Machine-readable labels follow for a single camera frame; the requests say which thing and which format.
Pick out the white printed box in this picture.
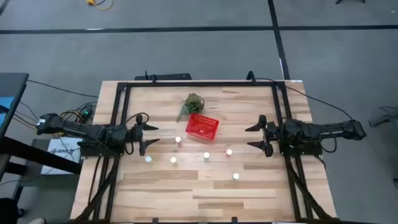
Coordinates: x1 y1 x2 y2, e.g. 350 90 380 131
40 138 83 176

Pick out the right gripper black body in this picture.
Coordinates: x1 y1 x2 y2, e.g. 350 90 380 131
259 114 278 158

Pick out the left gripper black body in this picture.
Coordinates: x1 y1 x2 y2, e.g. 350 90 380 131
125 114 147 157

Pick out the dark side desk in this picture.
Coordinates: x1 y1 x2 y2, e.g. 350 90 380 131
0 72 83 215

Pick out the red plastic mesh basket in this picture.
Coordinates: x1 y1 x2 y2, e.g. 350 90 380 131
185 113 220 141

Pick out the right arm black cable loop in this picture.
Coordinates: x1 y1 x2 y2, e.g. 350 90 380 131
319 129 339 154

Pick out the black floor cable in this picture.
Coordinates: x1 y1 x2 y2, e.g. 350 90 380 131
26 79 100 98
254 77 354 121

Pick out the small green potted plant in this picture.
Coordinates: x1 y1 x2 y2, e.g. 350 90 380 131
176 92 205 123

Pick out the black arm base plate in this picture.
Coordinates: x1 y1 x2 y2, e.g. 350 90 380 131
80 139 126 157
279 139 323 157

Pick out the black aluminium table frame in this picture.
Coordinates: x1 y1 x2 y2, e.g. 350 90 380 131
72 79 340 224

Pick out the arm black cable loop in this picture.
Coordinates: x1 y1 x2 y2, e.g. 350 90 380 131
319 129 339 154
125 112 150 126

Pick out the yellow cable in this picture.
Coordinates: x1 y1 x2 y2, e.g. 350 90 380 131
86 0 114 11

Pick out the tangled cable bundle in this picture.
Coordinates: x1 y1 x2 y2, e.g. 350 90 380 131
14 101 99 138

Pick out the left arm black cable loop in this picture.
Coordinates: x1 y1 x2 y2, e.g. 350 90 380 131
125 112 150 126

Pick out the long black box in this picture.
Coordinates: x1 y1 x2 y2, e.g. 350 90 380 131
134 71 193 82

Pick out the blue lit screen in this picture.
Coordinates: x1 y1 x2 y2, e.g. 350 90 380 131
0 96 16 129

